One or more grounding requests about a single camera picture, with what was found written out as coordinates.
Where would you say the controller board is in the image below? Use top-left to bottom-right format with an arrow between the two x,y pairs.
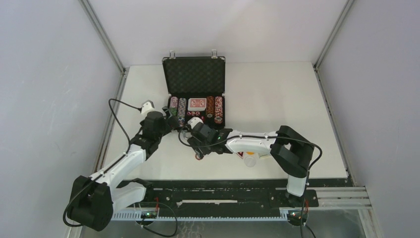
141,212 -> 158,219
287,211 -> 308,220

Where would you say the red playing card deck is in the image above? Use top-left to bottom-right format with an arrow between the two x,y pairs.
187,98 -> 207,112

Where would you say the red triangular all-in button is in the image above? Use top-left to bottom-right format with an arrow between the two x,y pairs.
236,152 -> 244,159

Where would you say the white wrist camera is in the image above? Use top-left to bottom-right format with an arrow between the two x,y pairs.
141,100 -> 155,116
187,117 -> 203,129

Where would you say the right controller board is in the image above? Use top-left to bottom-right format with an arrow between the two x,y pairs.
287,211 -> 308,220

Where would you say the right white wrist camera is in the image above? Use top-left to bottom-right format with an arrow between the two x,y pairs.
187,117 -> 203,129

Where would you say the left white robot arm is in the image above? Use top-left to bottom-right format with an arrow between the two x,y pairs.
62,110 -> 179,231

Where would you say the mixed chip stack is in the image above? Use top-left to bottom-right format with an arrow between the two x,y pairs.
169,96 -> 179,116
177,98 -> 187,126

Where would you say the left controller board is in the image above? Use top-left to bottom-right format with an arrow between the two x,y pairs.
141,212 -> 158,219

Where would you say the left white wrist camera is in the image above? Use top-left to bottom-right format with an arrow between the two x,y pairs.
141,100 -> 155,116

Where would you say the red white chip stack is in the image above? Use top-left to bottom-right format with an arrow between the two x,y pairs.
214,96 -> 223,124

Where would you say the black aluminium poker case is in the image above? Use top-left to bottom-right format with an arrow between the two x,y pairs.
162,50 -> 226,129

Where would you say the left mixed chip stack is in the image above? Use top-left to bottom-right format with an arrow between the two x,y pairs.
169,96 -> 179,116

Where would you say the clear dealer button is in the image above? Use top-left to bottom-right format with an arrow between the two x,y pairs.
244,156 -> 257,168

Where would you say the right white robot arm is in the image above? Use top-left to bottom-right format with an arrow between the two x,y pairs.
183,122 -> 319,207

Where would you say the white cable duct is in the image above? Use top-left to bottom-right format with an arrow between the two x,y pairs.
111,209 -> 289,222

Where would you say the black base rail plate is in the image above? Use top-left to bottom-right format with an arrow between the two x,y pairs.
138,178 -> 354,217

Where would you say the blue striped card box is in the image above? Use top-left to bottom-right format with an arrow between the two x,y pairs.
260,155 -> 271,160

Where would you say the orange chip stack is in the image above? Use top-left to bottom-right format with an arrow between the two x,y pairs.
206,96 -> 214,118

